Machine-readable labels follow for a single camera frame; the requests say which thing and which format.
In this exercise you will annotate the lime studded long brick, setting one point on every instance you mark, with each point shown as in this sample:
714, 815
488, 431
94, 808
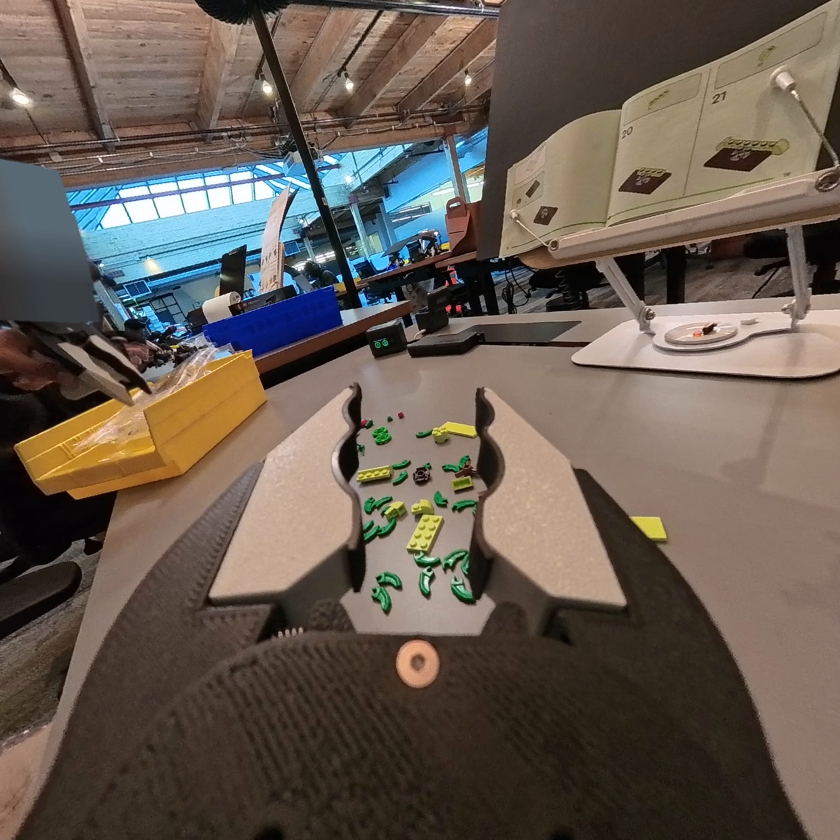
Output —
374, 474

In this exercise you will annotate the black upright adapter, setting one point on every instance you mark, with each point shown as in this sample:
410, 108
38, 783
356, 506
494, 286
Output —
433, 315

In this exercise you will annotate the lime round brick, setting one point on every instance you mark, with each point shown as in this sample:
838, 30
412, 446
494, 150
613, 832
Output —
442, 435

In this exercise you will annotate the lime small curved slope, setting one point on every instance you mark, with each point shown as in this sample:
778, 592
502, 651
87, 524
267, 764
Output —
423, 508

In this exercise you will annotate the black office chair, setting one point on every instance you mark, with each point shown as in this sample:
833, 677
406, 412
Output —
564, 289
33, 597

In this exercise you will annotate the lime large flat tile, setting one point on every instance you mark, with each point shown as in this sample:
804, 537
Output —
649, 528

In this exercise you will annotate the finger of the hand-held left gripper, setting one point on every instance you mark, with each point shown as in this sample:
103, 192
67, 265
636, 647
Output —
92, 380
121, 364

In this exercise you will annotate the instruction booklet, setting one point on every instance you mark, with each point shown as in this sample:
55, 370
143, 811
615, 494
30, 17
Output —
577, 177

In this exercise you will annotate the yellow plastic bin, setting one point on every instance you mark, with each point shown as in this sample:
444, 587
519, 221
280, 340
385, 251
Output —
197, 420

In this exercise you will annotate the brown round piece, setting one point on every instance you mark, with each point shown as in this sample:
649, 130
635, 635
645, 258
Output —
418, 476

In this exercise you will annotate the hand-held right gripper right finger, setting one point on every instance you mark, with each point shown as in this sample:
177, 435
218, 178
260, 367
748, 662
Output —
544, 531

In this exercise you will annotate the small piece on stand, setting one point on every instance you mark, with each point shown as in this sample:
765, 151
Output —
707, 328

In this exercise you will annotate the blue plastic bin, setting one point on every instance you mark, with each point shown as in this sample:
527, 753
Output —
282, 325

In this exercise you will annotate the person's dark clothing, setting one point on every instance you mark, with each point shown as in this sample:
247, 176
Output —
46, 499

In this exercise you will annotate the scatter of green leaf pieces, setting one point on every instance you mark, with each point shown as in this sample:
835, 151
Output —
461, 592

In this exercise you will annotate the ceiling projector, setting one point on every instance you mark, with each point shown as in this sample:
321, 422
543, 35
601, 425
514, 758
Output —
298, 161

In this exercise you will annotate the lime long flat tile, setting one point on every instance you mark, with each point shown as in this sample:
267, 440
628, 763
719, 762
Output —
463, 430

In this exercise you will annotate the brown cardboard carrier box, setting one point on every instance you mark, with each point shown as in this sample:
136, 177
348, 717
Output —
459, 229

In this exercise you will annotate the heap of clear plastic bags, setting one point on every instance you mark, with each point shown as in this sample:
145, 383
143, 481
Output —
111, 433

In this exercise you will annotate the lime quarter round piece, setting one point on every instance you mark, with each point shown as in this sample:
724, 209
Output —
396, 510

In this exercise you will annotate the white book stand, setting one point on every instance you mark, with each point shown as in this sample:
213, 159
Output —
623, 358

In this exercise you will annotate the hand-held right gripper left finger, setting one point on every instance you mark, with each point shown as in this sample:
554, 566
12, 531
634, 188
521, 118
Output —
295, 525

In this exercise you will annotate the white paper roll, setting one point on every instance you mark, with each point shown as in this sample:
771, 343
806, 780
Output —
216, 308

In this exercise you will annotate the black charger with green lights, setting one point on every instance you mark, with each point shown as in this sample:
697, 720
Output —
386, 341

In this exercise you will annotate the person's left hand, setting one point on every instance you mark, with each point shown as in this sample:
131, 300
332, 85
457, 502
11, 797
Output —
19, 367

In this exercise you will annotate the brown-edged grey desk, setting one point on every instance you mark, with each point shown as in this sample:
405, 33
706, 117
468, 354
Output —
367, 313

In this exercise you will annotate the beige printed board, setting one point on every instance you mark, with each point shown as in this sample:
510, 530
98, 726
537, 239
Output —
274, 243

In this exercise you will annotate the black floor lamp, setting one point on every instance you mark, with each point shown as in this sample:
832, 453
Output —
308, 164

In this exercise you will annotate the brown three-prong piece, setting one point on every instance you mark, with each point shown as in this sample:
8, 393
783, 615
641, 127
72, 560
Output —
467, 470

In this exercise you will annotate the lime studded flat plate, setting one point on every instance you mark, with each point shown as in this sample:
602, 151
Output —
425, 533

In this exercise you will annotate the black flat power bank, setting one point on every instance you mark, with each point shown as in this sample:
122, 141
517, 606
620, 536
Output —
443, 344

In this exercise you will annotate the black upright panel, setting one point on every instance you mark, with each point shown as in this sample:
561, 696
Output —
233, 269

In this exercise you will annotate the black backing board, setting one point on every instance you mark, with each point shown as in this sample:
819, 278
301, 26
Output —
558, 65

